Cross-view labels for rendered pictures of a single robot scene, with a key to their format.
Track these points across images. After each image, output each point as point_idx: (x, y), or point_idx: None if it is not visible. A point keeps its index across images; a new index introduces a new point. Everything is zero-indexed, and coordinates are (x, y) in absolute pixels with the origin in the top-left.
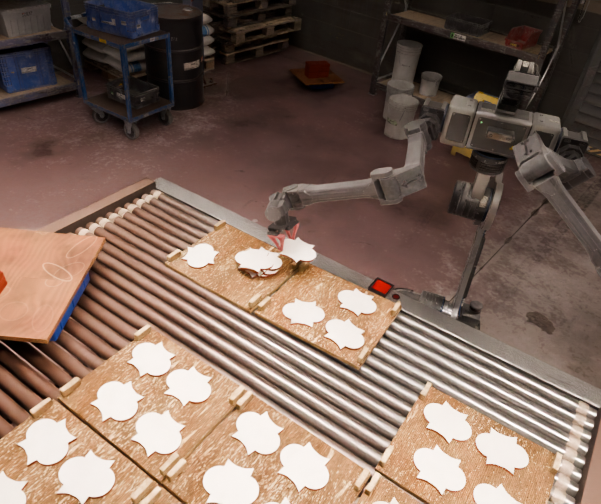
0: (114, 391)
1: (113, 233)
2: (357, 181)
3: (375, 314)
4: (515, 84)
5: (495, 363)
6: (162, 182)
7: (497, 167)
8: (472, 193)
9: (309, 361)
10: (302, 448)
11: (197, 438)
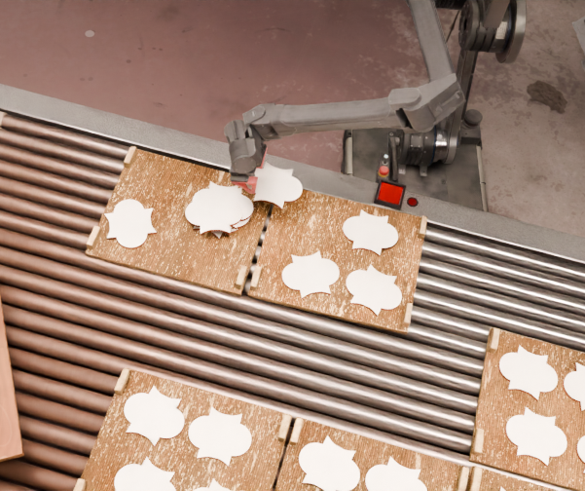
0: (134, 478)
1: None
2: (364, 104)
3: (399, 244)
4: None
5: (557, 267)
6: None
7: None
8: (485, 22)
9: (344, 343)
10: (386, 468)
11: None
